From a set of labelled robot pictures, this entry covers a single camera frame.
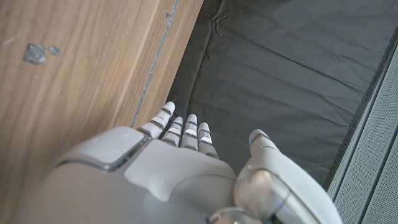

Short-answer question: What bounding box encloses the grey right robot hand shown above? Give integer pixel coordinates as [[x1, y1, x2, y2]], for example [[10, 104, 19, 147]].
[[9, 101, 345, 224]]

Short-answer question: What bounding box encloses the black backdrop curtain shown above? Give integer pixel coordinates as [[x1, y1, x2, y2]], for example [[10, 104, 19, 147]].
[[166, 0, 398, 187]]

